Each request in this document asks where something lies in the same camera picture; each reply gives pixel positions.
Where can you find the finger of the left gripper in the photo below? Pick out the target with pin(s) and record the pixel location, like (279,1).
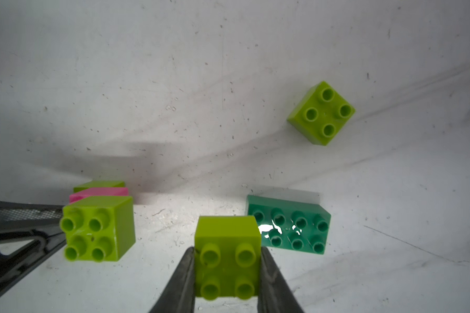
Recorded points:
(18,217)
(41,245)

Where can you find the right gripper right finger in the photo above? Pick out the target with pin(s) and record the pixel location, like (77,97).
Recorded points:
(274,293)

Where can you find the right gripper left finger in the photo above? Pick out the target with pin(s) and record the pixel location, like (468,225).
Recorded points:
(179,293)

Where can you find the lime lego brick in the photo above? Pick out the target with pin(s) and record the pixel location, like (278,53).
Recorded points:
(98,228)
(98,184)
(227,257)
(321,114)

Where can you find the pink lego brick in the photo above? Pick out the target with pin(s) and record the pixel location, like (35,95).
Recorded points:
(98,191)

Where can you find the dark green long lego brick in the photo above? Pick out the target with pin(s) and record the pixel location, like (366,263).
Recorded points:
(296,226)

